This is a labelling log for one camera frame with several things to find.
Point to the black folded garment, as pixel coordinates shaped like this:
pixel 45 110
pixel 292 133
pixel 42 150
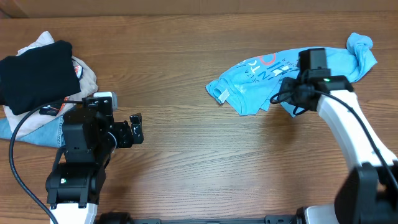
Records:
pixel 38 76

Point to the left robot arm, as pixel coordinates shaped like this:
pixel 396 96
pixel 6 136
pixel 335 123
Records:
pixel 78 175

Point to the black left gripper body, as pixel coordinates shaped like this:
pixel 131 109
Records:
pixel 124 139

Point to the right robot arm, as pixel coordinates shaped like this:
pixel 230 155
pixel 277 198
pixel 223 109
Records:
pixel 369 193

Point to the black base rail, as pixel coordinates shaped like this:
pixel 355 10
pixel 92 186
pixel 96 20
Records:
pixel 126 218

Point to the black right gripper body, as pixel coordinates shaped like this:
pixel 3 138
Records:
pixel 290 93

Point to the blue denim jeans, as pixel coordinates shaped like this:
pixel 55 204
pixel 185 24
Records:
pixel 38 129

